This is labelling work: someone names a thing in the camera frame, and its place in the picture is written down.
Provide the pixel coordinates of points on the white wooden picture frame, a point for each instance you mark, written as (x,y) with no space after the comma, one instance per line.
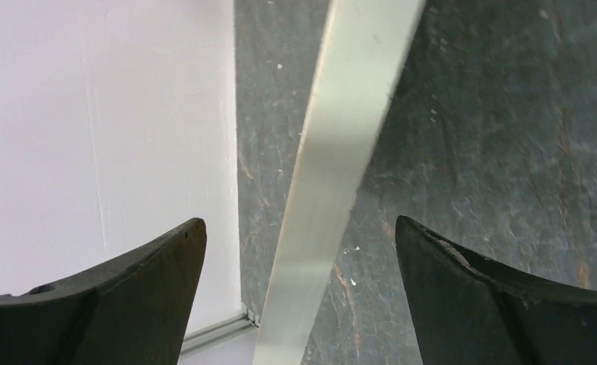
(362,53)

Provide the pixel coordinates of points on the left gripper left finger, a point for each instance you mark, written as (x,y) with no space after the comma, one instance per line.
(132,309)

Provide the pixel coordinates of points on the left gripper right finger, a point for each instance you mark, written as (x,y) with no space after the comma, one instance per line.
(469,309)

